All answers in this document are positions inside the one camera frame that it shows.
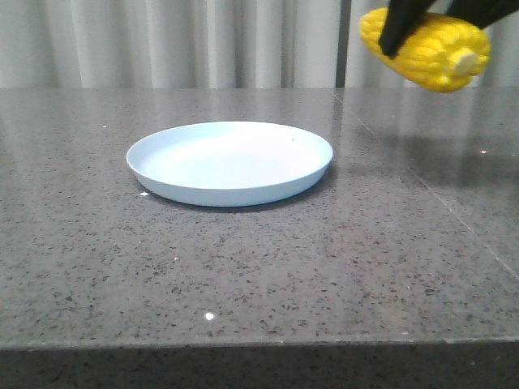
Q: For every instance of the white pleated curtain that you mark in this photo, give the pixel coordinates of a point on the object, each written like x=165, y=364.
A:
x=188, y=44

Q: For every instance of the yellow corn cob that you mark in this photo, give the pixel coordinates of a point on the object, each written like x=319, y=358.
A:
x=443, y=54

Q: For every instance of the light blue round plate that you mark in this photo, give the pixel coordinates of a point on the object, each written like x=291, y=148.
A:
x=230, y=164

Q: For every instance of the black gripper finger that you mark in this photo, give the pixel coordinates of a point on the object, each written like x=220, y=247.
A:
x=482, y=13
x=403, y=16

